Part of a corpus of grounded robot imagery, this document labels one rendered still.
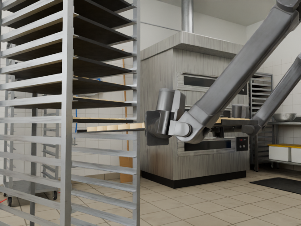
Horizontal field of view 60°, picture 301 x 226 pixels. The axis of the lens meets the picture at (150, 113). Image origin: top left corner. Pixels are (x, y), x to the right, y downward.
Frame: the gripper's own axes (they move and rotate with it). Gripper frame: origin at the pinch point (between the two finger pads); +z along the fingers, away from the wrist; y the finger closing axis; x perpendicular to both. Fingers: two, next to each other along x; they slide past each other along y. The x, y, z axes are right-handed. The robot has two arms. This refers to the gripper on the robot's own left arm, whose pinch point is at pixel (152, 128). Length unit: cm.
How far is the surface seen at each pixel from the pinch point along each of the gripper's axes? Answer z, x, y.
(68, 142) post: 24.2, -29.7, 4.8
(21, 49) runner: 52, -56, -41
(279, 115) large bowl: 313, 274, -18
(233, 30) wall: 421, 255, -207
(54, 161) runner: 33, -36, 13
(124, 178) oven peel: 302, 10, 69
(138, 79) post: 55, 3, -27
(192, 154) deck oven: 256, 99, 35
